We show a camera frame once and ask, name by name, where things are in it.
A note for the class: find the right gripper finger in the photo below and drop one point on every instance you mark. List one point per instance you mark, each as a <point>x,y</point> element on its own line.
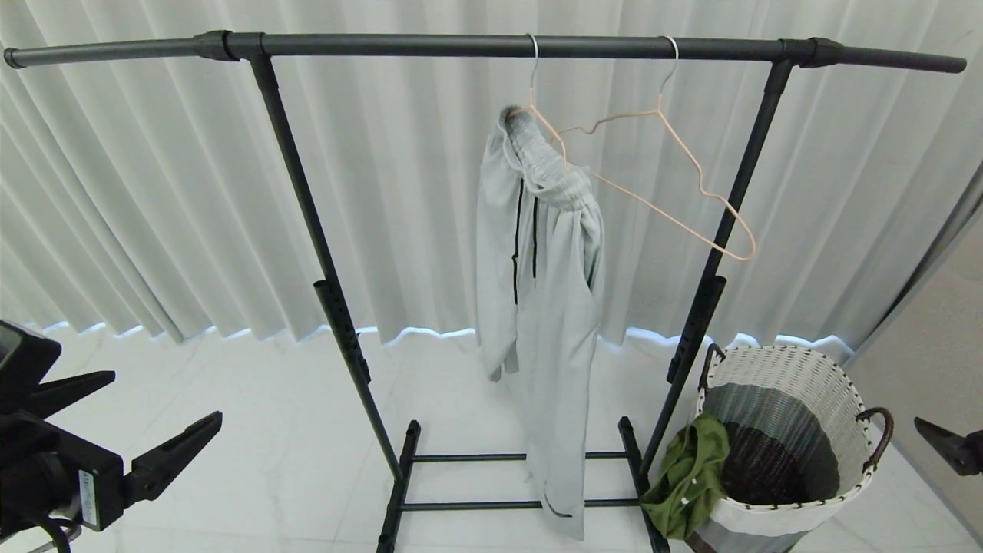
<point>956,453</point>

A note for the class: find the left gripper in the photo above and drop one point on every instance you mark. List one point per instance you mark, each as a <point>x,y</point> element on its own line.
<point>69,476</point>

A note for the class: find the green garment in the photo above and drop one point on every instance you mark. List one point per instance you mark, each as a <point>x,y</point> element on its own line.
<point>691,476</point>

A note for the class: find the pale grey shorts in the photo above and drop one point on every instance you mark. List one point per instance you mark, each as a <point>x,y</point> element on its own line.
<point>545,307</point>

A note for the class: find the pink clothes hanger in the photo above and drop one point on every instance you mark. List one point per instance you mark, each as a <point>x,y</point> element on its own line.
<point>532,77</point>
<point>658,112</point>

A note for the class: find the white laundry basket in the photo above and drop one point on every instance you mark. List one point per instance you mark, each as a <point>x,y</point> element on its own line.
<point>783,369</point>

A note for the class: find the black clothes rack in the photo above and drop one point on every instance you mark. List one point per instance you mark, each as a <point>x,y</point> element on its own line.
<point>499,46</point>

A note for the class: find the white curtain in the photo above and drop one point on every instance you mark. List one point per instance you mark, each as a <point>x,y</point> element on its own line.
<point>153,192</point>

